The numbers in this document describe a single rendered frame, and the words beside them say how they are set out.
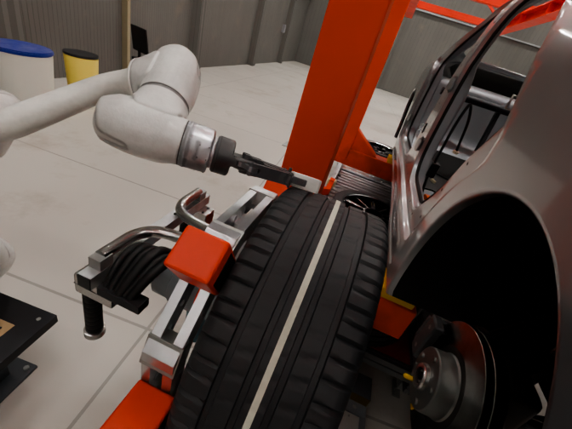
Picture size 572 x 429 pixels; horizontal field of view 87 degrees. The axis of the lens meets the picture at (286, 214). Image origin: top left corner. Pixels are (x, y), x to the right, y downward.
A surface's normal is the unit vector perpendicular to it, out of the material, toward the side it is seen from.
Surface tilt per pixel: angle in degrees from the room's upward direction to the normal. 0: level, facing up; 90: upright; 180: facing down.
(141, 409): 0
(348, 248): 13
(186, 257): 35
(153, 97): 24
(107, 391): 0
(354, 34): 90
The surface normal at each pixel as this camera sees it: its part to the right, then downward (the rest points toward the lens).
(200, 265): 0.04, -0.44
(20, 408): 0.26, -0.82
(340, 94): -0.30, 0.42
